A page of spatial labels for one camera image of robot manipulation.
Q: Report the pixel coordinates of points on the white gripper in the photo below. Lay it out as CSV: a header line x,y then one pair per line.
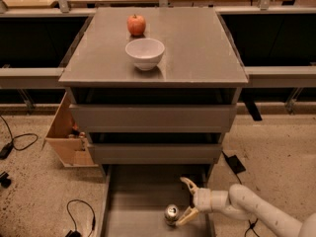
x,y
202,200

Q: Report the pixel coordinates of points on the silver green soda can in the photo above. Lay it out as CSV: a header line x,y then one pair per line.
x,y
171,214

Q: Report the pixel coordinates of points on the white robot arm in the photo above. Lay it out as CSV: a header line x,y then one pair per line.
x,y
241,203

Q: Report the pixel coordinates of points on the open bottom drawer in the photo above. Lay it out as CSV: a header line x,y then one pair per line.
x,y
136,197

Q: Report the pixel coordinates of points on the grey middle drawer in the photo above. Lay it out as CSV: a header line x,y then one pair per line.
x,y
154,147

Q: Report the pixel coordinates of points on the grey drawer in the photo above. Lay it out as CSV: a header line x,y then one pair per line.
x,y
154,147
195,110

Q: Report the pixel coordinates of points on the grey drawer cabinet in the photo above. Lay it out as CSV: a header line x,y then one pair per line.
x,y
197,53

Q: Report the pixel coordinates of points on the grey top drawer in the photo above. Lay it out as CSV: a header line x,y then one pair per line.
x,y
195,110

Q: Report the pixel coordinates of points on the black power adapter right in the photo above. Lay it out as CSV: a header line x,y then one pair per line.
x,y
235,164

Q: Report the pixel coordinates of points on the cardboard box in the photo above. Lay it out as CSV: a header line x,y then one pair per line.
x,y
71,149

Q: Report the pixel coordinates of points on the white ceramic bowl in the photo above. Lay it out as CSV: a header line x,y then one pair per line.
x,y
145,54

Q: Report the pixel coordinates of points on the red apple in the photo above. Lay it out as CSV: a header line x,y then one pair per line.
x,y
136,25

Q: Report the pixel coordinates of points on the black object floor left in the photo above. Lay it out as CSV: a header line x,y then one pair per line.
x,y
5,182

